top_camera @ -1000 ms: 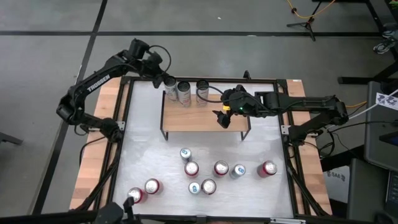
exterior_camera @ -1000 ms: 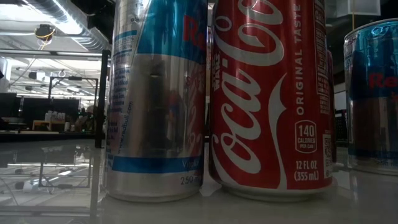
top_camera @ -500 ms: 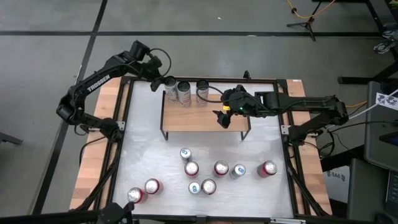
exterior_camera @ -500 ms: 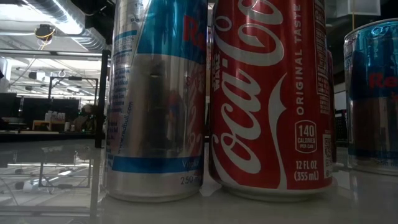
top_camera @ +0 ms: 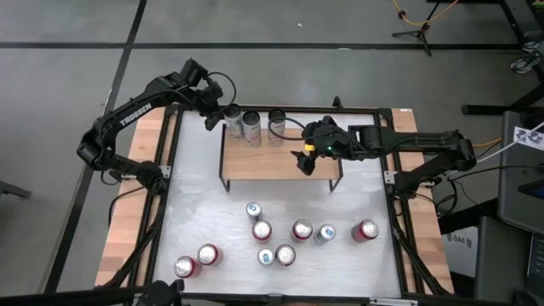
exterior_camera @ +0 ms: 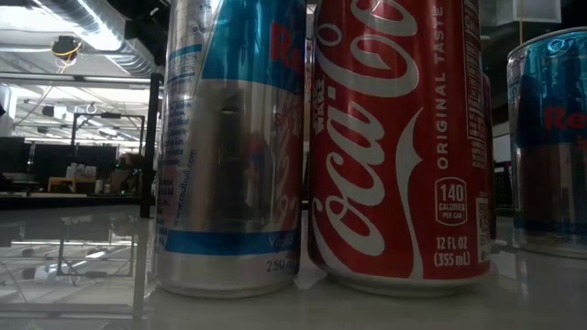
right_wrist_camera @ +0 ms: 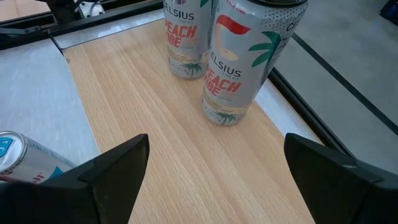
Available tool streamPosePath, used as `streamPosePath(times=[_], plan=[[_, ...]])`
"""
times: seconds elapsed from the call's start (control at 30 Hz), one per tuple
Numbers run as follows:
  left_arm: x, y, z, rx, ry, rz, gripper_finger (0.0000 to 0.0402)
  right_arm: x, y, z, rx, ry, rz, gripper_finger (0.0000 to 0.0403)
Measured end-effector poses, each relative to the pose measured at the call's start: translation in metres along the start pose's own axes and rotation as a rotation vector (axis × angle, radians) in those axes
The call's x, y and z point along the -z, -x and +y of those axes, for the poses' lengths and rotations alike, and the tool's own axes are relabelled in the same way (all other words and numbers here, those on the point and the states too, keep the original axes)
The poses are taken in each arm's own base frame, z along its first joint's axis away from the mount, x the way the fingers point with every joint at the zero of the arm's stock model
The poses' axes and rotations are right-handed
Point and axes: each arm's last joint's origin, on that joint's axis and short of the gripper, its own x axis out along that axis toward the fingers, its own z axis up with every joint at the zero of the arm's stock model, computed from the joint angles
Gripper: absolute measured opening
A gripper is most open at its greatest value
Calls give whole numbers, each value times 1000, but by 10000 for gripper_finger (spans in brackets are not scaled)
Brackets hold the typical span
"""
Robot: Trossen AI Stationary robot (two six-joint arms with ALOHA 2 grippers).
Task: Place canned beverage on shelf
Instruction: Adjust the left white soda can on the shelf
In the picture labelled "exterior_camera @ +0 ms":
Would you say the small Red Bull can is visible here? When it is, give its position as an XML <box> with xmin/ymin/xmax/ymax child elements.
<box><xmin>153</xmin><ymin>0</ymin><xmax>308</xmax><ymax>300</ymax></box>

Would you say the large Red Bull can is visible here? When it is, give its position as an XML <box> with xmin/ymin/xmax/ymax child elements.
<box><xmin>505</xmin><ymin>26</ymin><xmax>587</xmax><ymax>260</ymax></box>

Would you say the black equipment rack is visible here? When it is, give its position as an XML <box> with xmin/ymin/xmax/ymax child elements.
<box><xmin>493</xmin><ymin>159</ymin><xmax>514</xmax><ymax>210</ymax></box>

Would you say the small wooden stand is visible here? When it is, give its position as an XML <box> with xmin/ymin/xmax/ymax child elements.
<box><xmin>47</xmin><ymin>176</ymin><xmax>97</xmax><ymax>193</ymax></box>

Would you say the white hanging panel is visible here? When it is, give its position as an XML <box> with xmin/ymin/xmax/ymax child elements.
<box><xmin>494</xmin><ymin>0</ymin><xmax>563</xmax><ymax>25</ymax></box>

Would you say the black monitor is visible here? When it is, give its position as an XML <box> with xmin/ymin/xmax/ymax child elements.
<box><xmin>0</xmin><ymin>136</ymin><xmax>27</xmax><ymax>173</ymax></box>

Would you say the distant black rig frame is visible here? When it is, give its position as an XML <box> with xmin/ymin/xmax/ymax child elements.
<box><xmin>70</xmin><ymin>112</ymin><xmax>147</xmax><ymax>149</ymax></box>

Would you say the silver ventilation duct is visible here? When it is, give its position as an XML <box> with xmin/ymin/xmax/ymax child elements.
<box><xmin>27</xmin><ymin>0</ymin><xmax>160</xmax><ymax>78</ymax></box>

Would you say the ceiling cable reel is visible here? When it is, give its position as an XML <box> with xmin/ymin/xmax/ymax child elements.
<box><xmin>50</xmin><ymin>35</ymin><xmax>83</xmax><ymax>61</ymax></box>

